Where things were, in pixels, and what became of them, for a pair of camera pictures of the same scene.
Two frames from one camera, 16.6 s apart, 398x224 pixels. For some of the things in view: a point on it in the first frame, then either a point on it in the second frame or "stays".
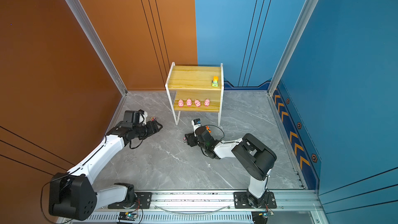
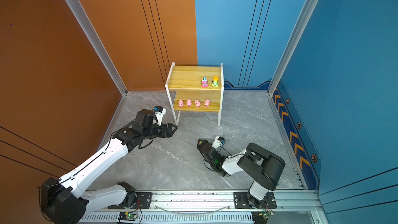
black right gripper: [190, 139] -> [201, 147]
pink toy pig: [181, 103] stays
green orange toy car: [215, 82] stays
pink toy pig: [197, 103] stays
